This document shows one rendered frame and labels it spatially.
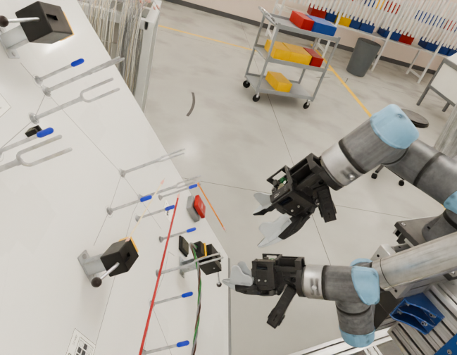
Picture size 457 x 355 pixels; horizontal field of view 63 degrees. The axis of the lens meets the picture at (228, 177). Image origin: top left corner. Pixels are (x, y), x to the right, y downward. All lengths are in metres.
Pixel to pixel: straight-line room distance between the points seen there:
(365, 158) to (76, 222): 0.47
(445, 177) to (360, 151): 0.15
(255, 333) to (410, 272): 1.41
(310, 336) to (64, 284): 1.94
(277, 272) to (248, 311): 1.42
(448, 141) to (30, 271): 1.02
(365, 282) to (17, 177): 0.65
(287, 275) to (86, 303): 0.47
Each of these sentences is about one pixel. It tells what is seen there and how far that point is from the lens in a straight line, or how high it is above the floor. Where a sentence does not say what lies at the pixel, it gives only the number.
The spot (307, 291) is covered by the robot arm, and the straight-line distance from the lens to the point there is 0.86.
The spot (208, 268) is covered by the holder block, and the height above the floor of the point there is 1.14.
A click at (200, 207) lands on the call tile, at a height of 1.12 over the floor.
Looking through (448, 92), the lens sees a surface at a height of 0.48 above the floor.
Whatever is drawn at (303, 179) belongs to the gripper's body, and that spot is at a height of 1.43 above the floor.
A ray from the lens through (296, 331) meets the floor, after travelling 2.35.
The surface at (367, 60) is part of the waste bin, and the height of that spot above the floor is 0.34.
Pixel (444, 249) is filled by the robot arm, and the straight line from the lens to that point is 0.92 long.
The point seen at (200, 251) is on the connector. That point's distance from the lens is 0.83.
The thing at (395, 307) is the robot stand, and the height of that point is 0.98.
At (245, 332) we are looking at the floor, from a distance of 2.22.
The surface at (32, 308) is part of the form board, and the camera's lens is 0.52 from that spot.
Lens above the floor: 1.78
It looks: 34 degrees down
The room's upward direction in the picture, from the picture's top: 18 degrees clockwise
